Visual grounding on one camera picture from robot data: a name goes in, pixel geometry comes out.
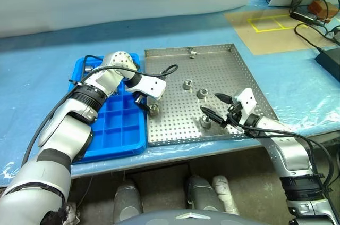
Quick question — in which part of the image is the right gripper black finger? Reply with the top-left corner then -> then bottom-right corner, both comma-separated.
214,93 -> 233,105
199,106 -> 227,126

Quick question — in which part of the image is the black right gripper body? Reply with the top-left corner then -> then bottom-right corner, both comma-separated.
225,99 -> 244,127

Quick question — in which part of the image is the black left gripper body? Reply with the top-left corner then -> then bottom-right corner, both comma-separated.
132,91 -> 152,103

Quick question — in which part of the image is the blue plastic compartment tray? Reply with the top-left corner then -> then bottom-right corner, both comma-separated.
68,52 -> 148,164

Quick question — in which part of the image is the perforated steel tray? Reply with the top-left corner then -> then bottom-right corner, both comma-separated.
144,43 -> 279,147

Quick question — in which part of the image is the brown cardboard sheet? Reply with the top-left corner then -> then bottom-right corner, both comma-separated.
224,9 -> 340,55

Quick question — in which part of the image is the dark grey rounded robot leg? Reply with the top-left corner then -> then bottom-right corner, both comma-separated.
185,174 -> 226,212
113,181 -> 144,224

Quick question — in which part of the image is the white rounded leg cover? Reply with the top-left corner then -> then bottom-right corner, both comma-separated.
212,174 -> 240,216

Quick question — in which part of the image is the blue table cover sheet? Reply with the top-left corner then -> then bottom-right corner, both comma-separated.
0,0 -> 340,183

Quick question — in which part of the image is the grey robot torso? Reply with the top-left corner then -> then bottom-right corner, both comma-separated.
114,209 -> 245,225

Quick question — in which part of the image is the black flat box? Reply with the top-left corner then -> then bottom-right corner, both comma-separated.
315,48 -> 340,77

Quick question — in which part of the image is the black power adapter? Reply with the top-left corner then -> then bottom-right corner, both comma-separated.
289,6 -> 319,25

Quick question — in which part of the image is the brown block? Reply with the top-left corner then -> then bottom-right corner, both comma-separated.
308,0 -> 339,20

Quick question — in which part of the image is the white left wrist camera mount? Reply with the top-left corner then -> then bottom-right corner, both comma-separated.
134,74 -> 167,101

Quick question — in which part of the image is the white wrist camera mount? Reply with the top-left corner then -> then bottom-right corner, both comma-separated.
233,88 -> 258,116
134,74 -> 167,101

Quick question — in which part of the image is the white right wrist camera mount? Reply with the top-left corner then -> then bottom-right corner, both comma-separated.
233,88 -> 258,116

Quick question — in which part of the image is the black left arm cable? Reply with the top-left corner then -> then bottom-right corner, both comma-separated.
22,54 -> 179,166

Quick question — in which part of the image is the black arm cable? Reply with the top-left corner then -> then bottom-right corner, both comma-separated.
228,114 -> 334,191
22,54 -> 179,166

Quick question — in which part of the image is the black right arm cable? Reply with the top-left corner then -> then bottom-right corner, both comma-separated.
228,114 -> 334,191

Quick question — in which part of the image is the black thin cable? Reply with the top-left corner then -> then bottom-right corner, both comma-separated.
294,22 -> 326,52

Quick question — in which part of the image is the black looping cable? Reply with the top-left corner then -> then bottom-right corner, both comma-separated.
288,0 -> 330,23

